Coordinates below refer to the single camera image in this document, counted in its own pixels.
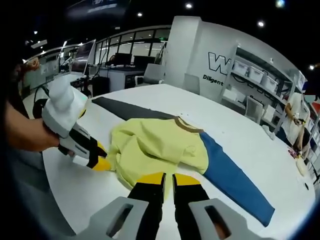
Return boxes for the white mesh chair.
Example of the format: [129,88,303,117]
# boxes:
[246,96,264,124]

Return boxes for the grey office desk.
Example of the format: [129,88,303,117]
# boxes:
[94,66,149,92]

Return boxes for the dark hanging banner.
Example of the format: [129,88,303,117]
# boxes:
[66,0,131,19]

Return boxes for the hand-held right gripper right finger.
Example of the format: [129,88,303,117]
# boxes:
[172,173,253,240]

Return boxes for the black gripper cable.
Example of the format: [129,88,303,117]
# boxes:
[33,86,51,119]

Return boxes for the grey office chair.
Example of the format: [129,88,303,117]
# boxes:
[134,63,166,87]

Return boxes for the row of white storage bins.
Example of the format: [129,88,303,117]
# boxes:
[232,61,279,92]

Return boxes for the person's left hand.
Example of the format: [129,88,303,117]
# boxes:
[29,117,61,153]

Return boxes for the cream coloured object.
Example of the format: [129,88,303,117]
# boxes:
[296,159,307,176]

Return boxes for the black computer tower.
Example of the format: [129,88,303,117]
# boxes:
[92,76,111,97]

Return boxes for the grey metal shelving rack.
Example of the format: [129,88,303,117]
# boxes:
[219,44,309,141]

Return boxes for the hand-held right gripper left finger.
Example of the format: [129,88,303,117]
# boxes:
[86,171,168,240]

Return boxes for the black computer monitor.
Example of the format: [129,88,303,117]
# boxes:
[115,52,134,67]
[133,55,156,67]

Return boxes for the group of ceiling spotlights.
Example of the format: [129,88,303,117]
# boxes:
[136,1,315,71]

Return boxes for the yellow garment blue black sleeves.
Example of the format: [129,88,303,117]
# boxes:
[91,96,276,228]

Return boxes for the light grey panel chair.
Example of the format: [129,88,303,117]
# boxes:
[184,72,201,95]

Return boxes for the white cloth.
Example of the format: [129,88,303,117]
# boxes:
[262,124,276,140]

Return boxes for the large display screen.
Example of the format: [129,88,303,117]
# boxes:
[74,39,97,74]

